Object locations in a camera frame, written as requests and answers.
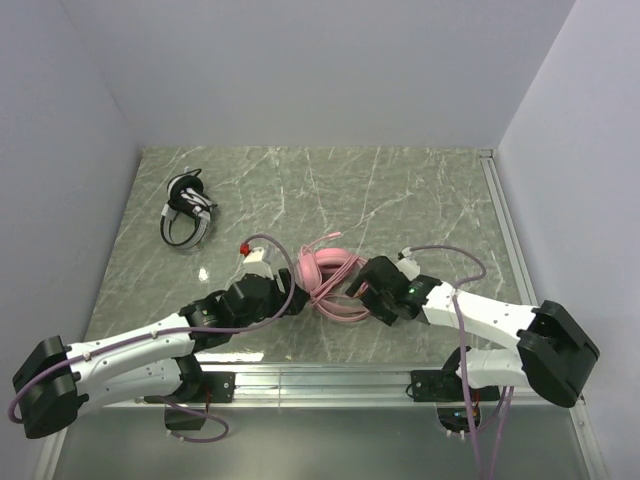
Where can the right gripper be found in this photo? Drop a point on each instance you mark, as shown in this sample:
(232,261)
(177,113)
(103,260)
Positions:
(373,283)

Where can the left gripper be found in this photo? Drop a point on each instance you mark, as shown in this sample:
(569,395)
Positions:
(285,288)

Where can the pink headphones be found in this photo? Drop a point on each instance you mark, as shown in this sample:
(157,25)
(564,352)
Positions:
(321,272)

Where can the white black headphones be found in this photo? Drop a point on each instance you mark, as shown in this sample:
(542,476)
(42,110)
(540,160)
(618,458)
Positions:
(186,196)

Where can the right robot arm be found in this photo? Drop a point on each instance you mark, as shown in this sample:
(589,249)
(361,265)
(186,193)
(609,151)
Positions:
(538,347)

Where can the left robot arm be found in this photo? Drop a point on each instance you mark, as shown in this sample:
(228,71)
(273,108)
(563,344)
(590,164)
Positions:
(59,382)

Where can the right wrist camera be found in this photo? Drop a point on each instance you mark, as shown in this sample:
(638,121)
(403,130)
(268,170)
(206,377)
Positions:
(407,265)

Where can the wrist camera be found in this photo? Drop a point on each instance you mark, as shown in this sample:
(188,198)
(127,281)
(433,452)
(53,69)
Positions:
(407,265)
(256,261)

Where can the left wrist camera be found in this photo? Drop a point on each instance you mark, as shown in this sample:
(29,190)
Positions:
(256,261)

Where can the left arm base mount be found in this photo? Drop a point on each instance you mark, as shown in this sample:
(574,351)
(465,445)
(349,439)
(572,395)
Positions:
(182,417)

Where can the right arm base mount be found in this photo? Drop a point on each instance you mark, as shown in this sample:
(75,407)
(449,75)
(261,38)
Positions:
(446,392)

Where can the aluminium front rail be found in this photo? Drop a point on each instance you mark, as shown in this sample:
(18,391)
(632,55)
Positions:
(276,385)

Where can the aluminium left side rail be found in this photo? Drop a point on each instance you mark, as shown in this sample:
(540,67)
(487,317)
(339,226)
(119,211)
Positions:
(47,463)

